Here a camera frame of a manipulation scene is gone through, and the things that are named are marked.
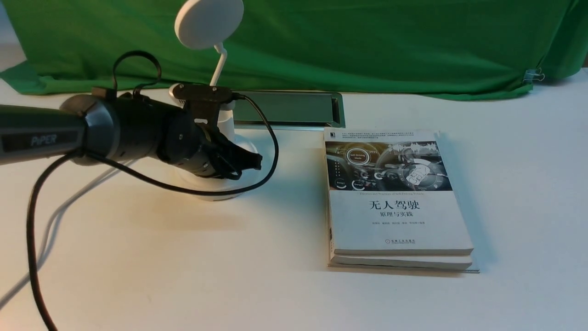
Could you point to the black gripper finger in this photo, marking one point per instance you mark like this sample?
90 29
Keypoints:
240 152

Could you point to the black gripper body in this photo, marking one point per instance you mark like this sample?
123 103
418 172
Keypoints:
197 148

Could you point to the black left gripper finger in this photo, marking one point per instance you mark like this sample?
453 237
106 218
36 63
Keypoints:
234 171

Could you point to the white desk lamp power strip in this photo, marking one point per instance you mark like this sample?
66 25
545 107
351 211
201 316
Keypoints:
199 25

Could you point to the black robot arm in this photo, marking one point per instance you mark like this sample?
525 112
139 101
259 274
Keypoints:
122 129

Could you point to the top white paperback book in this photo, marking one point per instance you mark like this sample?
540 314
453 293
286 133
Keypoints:
389 193

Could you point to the white paperback book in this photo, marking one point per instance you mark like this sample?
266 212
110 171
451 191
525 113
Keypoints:
460 264
389 193

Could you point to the green backdrop cloth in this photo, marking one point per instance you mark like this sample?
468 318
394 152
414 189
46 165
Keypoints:
451 49

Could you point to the bottom white paperback book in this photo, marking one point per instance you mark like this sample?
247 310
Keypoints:
460 264

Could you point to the metal binder clip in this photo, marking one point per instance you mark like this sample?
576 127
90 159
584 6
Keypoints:
533 75

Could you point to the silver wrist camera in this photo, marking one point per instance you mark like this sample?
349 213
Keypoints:
202 93

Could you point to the metal desk cable grommet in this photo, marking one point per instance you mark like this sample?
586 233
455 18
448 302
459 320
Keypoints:
310 109

